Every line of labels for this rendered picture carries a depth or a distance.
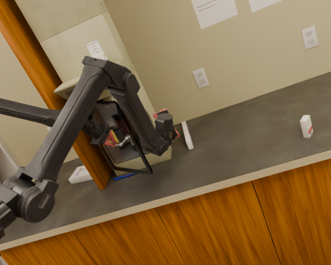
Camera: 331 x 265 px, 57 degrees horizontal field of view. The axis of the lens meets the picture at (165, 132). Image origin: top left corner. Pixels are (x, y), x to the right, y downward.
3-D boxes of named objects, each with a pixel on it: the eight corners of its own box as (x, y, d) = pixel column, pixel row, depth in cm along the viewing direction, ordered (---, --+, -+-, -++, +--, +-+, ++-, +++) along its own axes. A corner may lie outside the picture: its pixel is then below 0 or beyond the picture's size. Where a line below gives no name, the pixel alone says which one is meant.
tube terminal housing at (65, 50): (124, 152, 189) (59, 32, 158) (173, 136, 181) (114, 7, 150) (116, 176, 167) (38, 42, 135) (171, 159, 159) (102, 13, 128)
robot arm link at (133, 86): (92, 75, 85) (123, 83, 80) (103, 61, 87) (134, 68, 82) (141, 152, 119) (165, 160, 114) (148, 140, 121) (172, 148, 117)
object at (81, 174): (80, 171, 190) (76, 166, 189) (101, 166, 185) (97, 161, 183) (71, 184, 180) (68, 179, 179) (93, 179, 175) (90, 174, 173)
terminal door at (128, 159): (114, 169, 164) (76, 104, 148) (154, 174, 143) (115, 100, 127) (113, 170, 163) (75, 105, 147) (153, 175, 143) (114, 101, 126)
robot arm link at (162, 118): (141, 149, 117) (160, 155, 113) (141, 122, 112) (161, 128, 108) (158, 135, 126) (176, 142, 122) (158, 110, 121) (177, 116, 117)
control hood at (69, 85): (72, 101, 148) (62, 82, 144) (133, 78, 140) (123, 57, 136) (64, 111, 138) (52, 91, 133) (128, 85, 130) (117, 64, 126)
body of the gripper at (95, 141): (92, 145, 134) (79, 137, 130) (102, 125, 138) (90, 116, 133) (101, 146, 130) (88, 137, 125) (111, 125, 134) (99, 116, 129)
